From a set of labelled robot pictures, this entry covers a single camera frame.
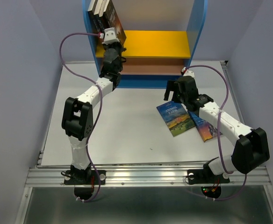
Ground Jane Eyre book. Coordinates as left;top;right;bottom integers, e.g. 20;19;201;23
187;111;218;142

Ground floral cover book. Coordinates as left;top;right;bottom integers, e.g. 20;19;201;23
93;0;107;35

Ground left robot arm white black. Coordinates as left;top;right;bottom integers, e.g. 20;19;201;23
62;42;126;184

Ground Animal Farm book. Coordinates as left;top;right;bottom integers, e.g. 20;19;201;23
157;101;195;137

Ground A Tale of Two Cities book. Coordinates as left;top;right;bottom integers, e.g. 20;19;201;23
87;0;104;51

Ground blue yellow wooden bookshelf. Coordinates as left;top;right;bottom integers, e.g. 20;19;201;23
82;0;209;90

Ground aluminium mounting rail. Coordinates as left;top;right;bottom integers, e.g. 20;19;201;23
25;162;273;187

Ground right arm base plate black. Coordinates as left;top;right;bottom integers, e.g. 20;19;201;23
187;169;230;185

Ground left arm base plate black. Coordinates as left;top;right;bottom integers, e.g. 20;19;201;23
61;169;106;185

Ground Three Days to See book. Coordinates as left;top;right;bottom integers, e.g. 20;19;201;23
103;0;126;45

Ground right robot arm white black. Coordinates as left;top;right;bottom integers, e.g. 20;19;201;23
164;76;270;182

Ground red white cover book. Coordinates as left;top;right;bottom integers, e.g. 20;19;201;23
99;0;109;17

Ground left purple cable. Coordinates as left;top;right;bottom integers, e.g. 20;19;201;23
58;32;104;203

